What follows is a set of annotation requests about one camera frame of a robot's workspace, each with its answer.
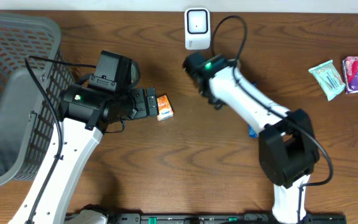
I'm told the black camera cable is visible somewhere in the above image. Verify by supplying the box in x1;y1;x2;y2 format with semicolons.
24;55;98;224
210;15;334;224

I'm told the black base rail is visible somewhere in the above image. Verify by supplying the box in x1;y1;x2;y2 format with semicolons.
65;205;347;224

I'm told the grey plastic mesh basket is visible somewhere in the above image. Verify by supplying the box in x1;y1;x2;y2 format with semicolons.
0;12;75;186

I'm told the black right camera cable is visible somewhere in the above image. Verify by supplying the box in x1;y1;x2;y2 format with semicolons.
210;15;334;224

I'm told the blue snack wrapper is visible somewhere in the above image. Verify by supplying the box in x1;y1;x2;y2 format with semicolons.
249;125;259;139

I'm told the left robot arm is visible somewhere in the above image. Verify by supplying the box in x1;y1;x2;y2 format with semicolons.
10;50;158;223

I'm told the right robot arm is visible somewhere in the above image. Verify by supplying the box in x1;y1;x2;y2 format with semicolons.
183;52;319;223

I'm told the teal snack packet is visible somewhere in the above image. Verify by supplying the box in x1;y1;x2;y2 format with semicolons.
308;60;345;101

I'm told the white barcode scanner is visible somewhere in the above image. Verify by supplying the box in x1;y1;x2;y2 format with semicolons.
184;7;211;50

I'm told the black left camera cable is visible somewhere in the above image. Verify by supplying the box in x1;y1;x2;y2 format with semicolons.
24;55;98;224

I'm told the orange small box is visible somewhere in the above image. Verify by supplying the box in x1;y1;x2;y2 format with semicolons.
157;95;174;121

